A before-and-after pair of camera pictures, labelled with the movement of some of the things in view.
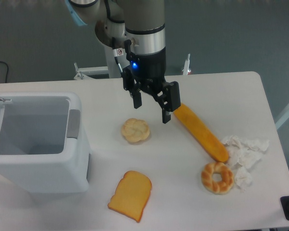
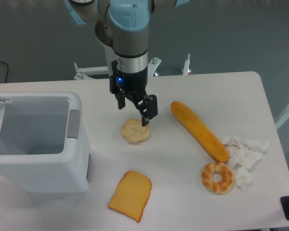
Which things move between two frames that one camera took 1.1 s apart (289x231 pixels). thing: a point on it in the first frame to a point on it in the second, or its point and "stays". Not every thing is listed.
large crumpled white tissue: x=245 y=153 stays
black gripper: x=147 y=72 to x=134 y=85
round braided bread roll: x=134 y=130 stays
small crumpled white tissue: x=243 y=178 stays
